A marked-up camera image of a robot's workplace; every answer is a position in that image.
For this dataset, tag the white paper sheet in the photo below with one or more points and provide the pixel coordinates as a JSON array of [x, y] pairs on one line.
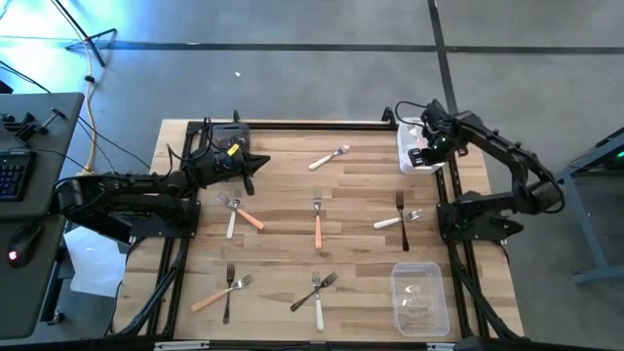
[[92, 268]]

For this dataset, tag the white plastic bin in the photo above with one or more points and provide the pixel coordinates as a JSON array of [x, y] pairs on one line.
[[404, 163]]

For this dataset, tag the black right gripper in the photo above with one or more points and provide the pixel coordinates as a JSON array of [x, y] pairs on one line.
[[441, 136]]

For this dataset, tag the clear plastic container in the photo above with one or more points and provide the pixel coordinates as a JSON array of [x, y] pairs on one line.
[[419, 322]]

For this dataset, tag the grey desk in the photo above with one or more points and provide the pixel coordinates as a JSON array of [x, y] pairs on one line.
[[46, 170]]

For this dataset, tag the grey metal cart frame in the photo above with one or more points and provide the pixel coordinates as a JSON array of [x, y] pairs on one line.
[[587, 224]]

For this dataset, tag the black computer mouse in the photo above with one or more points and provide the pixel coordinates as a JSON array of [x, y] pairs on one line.
[[24, 244]]

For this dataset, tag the grey plastic bin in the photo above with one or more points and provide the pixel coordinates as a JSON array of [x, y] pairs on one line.
[[234, 129]]

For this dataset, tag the black metal table frame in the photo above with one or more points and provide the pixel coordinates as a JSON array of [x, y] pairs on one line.
[[341, 126]]

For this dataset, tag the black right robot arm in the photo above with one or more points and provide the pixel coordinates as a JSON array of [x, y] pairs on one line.
[[507, 156]]

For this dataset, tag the black computer keyboard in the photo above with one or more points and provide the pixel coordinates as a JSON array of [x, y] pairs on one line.
[[14, 175]]

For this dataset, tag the silver metal bracket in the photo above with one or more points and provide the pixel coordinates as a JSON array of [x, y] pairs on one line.
[[180, 346], [453, 347]]

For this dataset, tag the black tripod stand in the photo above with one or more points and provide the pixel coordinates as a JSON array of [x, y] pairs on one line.
[[79, 34]]

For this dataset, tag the black frame clamp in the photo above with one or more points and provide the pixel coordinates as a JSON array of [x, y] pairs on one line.
[[236, 116], [388, 119]]

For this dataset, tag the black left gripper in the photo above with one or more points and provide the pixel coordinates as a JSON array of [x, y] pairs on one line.
[[219, 166]]

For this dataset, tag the black metal fork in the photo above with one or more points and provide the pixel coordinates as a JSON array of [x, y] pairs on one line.
[[404, 236], [304, 301], [227, 307]]

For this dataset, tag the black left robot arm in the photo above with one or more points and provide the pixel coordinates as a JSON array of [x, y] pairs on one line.
[[122, 195]]

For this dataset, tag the black desk clamp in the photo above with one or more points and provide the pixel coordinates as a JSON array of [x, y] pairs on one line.
[[24, 129]]

